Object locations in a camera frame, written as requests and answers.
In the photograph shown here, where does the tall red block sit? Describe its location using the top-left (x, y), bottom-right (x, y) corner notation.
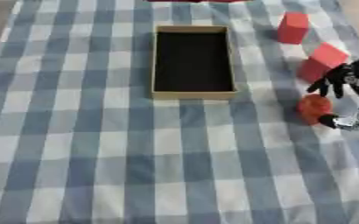
top-left (276, 11), bottom-right (312, 46)

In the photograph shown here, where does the red rectangular block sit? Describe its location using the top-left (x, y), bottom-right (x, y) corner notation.
top-left (296, 42), bottom-right (351, 84)

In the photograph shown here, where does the orange-red toy fruit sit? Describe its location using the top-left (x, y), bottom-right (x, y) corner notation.
top-left (296, 94), bottom-right (334, 126)

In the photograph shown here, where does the tan cardboard box black inside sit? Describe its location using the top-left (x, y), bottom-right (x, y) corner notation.
top-left (149, 24), bottom-right (240, 100)

